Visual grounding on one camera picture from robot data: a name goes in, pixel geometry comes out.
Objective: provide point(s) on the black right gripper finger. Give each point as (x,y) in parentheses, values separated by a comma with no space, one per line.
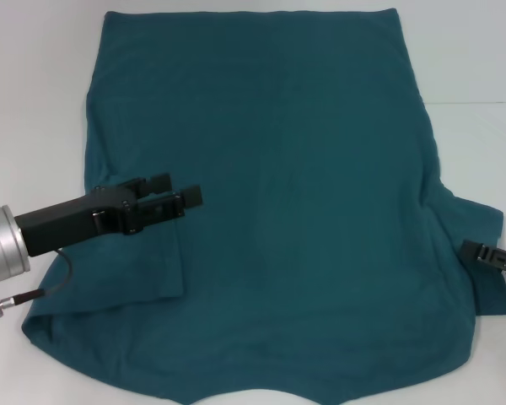
(476,250)

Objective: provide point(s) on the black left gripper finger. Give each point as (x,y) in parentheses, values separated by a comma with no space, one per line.
(162,182)
(164,211)

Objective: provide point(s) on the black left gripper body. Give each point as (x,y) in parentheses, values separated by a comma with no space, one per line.
(67,223)

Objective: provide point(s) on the blue teal shirt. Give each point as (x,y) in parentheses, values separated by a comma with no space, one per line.
(278,147)

